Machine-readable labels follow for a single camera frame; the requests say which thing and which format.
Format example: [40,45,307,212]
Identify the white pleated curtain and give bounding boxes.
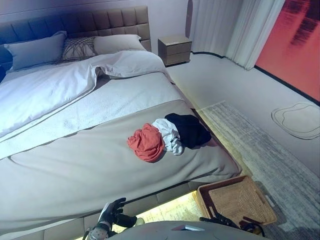
[189,0,286,71]

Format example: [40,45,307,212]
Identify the white duvet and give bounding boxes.
[0,49,174,139]

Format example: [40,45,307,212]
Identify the patterned beige cushion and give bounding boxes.
[60,36,99,62]

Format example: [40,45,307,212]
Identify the grey streaked area rug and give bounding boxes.
[196,99,320,236]

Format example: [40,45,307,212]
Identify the beige bed runner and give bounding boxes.
[0,99,243,236]

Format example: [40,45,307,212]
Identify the white garment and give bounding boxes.
[151,117,186,157]

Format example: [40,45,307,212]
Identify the beige upholstered bed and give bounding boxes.
[0,6,243,240]

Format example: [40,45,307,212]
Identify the brown two-drawer nightstand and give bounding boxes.
[157,34,193,67]

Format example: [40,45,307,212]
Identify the brown tufted headboard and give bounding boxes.
[0,6,152,54]

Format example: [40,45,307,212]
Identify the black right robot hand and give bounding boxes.
[199,211,240,229]

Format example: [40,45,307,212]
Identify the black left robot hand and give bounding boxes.
[98,197,138,228]

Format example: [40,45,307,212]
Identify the white pillow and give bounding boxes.
[3,30,68,72]
[93,34,149,55]

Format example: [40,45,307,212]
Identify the white outlined floor mat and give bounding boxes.
[271,101,320,140]

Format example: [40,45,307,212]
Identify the red garment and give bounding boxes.
[127,122,165,163]

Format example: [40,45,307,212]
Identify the woven wicker basket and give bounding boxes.
[195,174,278,225]

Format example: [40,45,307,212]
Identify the black garment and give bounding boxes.
[164,112,213,150]

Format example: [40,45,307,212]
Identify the white textured bed sheet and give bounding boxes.
[0,71,187,161]

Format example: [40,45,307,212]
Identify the grey robot torso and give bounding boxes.
[107,219,274,240]

